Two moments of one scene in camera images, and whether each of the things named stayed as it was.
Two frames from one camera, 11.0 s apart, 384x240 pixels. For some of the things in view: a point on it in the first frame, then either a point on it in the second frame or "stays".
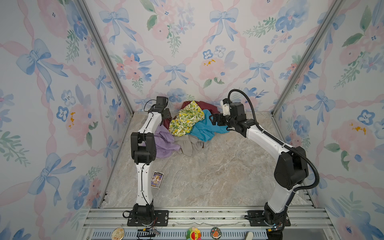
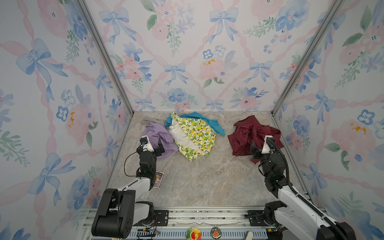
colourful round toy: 193,233 stays
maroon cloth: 212,106 -> 250,133
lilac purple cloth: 165,142 stays
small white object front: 250,236 stays
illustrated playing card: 157,179 stays
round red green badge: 216,233 stays
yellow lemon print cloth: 187,116 -> 193,137
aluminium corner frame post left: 90,21 stays
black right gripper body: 224,121 -> 264,160
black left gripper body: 168,113 -> 153,155
